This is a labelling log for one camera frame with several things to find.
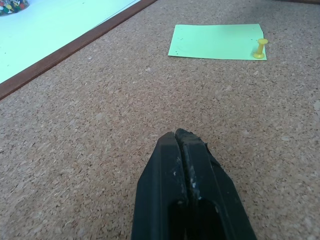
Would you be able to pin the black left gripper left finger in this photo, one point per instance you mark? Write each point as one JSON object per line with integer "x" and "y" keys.
{"x": 160, "y": 180}

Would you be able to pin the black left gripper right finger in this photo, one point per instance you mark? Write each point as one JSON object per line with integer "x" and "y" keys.
{"x": 212, "y": 185}

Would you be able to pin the green paper note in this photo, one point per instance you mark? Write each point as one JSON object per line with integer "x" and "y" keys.
{"x": 216, "y": 42}

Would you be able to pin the tray of colourful pushpins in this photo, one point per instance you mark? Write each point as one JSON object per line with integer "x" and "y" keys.
{"x": 12, "y": 6}

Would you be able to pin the wood-framed cork board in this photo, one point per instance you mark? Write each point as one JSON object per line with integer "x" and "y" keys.
{"x": 105, "y": 105}

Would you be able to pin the yellow pushpin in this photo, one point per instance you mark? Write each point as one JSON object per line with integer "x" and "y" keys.
{"x": 260, "y": 49}

